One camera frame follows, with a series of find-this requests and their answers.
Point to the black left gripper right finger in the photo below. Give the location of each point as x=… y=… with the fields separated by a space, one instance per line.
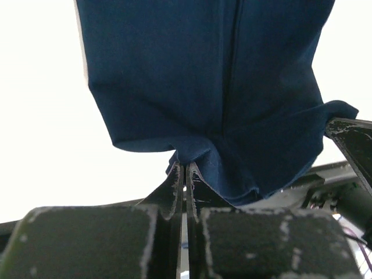
x=198 y=195

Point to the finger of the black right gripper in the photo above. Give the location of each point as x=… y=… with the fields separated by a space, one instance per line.
x=353 y=139

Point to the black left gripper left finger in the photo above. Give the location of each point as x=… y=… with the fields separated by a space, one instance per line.
x=161 y=257

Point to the navy blue t shirt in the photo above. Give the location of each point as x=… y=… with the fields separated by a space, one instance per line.
x=228 y=85

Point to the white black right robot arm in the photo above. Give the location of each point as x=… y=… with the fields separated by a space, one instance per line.
x=358 y=208

